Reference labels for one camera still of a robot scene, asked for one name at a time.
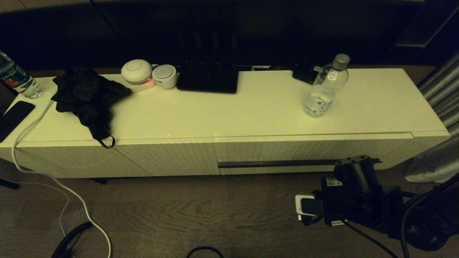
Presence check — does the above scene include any white drawer with dark handle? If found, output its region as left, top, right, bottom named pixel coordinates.
left=214, top=133, right=413, bottom=176

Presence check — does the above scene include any clear bottle with grey cap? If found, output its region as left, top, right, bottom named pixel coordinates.
left=302, top=53, right=351, bottom=118

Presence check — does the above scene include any white low cabinet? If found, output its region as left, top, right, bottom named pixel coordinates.
left=0, top=67, right=451, bottom=190

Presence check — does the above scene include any grey curtain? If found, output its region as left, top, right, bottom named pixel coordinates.
left=404, top=50, right=459, bottom=185

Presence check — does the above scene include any small black device with sticker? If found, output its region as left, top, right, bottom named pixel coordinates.
left=292, top=64, right=321, bottom=85

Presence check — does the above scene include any white ribbed cabinet front panel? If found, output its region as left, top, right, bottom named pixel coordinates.
left=0, top=140, right=153, bottom=179
left=115, top=138, right=220, bottom=178

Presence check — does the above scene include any black rectangular set-top box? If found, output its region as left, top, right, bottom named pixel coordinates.
left=176, top=61, right=239, bottom=94

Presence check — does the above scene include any large black television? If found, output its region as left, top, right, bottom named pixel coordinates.
left=0, top=3, right=425, bottom=68

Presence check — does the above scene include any white cylindrical speaker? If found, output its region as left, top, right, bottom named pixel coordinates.
left=152, top=64, right=178, bottom=89

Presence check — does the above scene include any white power strip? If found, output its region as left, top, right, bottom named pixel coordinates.
left=124, top=77, right=157, bottom=94

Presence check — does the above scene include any white dome-shaped device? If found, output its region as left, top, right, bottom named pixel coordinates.
left=121, top=59, right=153, bottom=85

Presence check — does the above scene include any black smartphone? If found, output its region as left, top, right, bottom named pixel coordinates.
left=0, top=101, right=36, bottom=143

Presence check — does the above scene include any water bottle with red label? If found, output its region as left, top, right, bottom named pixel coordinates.
left=0, top=50, right=44, bottom=100

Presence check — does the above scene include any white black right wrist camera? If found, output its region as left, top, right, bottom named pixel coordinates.
left=295, top=193, right=324, bottom=221

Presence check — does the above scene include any black floor cable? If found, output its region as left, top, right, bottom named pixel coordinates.
left=186, top=246, right=224, bottom=258

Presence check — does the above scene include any black rectangular frame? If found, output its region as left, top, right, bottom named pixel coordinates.
left=393, top=0, right=459, bottom=49

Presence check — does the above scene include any black coiled cable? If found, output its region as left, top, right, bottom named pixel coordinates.
left=52, top=221, right=93, bottom=258

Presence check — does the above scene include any thin white cable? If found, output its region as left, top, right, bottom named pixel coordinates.
left=20, top=181, right=70, bottom=238

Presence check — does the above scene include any thick white cable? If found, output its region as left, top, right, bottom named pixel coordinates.
left=11, top=100, right=112, bottom=258

